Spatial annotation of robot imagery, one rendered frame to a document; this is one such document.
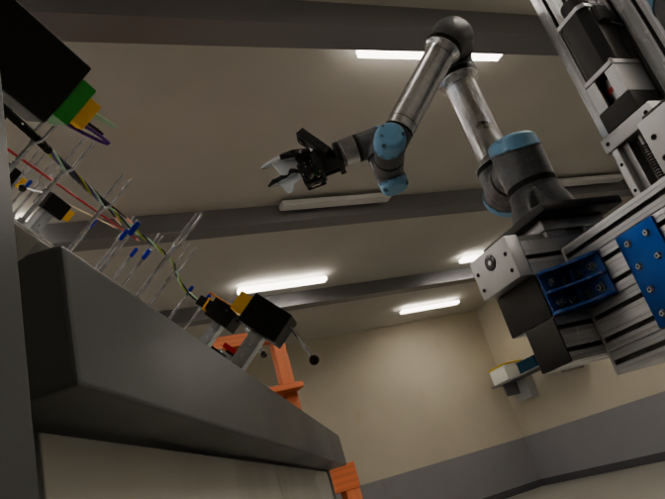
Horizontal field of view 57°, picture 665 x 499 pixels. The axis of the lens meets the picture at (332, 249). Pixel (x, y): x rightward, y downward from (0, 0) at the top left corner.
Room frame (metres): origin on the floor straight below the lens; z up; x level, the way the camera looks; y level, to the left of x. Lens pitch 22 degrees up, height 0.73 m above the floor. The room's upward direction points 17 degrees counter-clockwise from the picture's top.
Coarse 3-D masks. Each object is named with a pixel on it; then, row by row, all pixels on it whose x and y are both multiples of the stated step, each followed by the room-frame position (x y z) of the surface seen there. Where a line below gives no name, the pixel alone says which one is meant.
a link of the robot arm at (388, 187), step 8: (368, 160) 1.43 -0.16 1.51; (376, 168) 1.38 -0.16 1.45; (400, 168) 1.37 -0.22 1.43; (376, 176) 1.42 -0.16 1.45; (384, 176) 1.39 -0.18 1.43; (392, 176) 1.39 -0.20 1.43; (400, 176) 1.40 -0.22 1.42; (384, 184) 1.41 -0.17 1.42; (392, 184) 1.40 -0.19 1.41; (400, 184) 1.41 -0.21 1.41; (408, 184) 1.44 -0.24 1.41; (384, 192) 1.43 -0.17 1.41; (392, 192) 1.44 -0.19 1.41; (400, 192) 1.46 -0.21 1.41
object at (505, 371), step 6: (516, 360) 11.62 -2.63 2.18; (498, 366) 11.63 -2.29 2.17; (504, 366) 11.51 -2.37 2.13; (510, 366) 11.56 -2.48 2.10; (516, 366) 11.61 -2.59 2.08; (492, 372) 11.87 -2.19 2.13; (498, 372) 11.71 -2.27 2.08; (504, 372) 11.55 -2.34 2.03; (510, 372) 11.54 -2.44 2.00; (516, 372) 11.59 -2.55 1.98; (492, 378) 11.93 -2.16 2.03; (498, 378) 11.77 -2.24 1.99; (504, 378) 11.61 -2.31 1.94; (510, 378) 11.53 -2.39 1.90
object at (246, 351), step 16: (256, 304) 0.79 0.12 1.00; (272, 304) 0.79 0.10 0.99; (240, 320) 0.79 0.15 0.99; (256, 320) 0.79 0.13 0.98; (272, 320) 0.79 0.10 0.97; (288, 320) 0.80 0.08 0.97; (256, 336) 0.81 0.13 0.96; (272, 336) 0.79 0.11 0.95; (288, 336) 0.84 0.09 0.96; (240, 352) 0.81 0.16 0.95; (256, 352) 0.82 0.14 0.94
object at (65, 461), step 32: (64, 448) 0.30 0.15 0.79; (96, 448) 0.33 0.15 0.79; (128, 448) 0.37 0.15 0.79; (64, 480) 0.30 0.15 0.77; (96, 480) 0.33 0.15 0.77; (128, 480) 0.37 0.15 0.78; (160, 480) 0.42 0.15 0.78; (192, 480) 0.48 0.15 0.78; (224, 480) 0.57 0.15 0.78; (256, 480) 0.70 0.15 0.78
